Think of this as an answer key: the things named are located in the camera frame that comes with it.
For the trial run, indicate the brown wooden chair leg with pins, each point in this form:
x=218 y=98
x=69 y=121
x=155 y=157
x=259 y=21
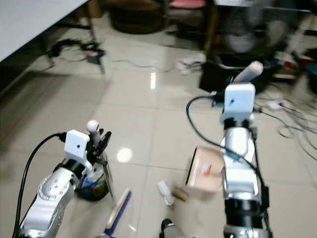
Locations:
x=212 y=29

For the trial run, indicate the crumpled white cloth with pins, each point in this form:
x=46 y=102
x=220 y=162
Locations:
x=190 y=63

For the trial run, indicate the black robot foot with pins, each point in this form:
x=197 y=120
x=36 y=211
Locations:
x=171 y=229

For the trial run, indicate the white paper scrap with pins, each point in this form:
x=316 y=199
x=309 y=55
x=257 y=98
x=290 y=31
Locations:
x=165 y=193

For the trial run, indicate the small white power adapter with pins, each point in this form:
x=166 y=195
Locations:
x=274 y=104

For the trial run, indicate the black open box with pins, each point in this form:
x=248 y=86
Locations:
x=218 y=77

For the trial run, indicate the broom with white knob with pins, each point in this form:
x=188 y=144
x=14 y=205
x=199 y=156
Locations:
x=119 y=210

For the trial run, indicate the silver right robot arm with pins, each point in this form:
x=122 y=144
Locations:
x=242 y=183

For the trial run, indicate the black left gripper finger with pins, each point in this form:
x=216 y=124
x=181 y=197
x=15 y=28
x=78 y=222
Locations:
x=100 y=138
x=107 y=141

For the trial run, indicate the white table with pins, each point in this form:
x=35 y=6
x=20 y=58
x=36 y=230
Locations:
x=29 y=22

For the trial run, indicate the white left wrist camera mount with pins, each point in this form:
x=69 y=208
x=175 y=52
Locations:
x=76 y=146

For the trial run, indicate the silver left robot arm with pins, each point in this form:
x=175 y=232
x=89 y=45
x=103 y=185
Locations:
x=52 y=191

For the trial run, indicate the round dark brown stool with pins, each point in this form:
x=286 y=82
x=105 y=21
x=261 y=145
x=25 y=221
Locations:
x=136 y=17

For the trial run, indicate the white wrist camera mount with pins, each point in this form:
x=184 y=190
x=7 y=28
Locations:
x=76 y=146
x=238 y=101

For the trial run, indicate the brown cardboard scrap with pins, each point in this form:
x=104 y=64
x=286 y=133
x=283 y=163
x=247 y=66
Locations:
x=181 y=193

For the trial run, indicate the black metal table leg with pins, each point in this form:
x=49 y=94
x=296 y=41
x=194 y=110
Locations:
x=98 y=47

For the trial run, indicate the round black waste bin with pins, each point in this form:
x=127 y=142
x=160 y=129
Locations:
x=94 y=191

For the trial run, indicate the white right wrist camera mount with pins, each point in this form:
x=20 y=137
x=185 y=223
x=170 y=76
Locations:
x=238 y=101

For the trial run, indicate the black floor fan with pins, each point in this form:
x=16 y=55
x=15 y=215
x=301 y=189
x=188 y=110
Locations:
x=252 y=27

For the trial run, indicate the pink chair seat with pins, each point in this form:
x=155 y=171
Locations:
x=187 y=3

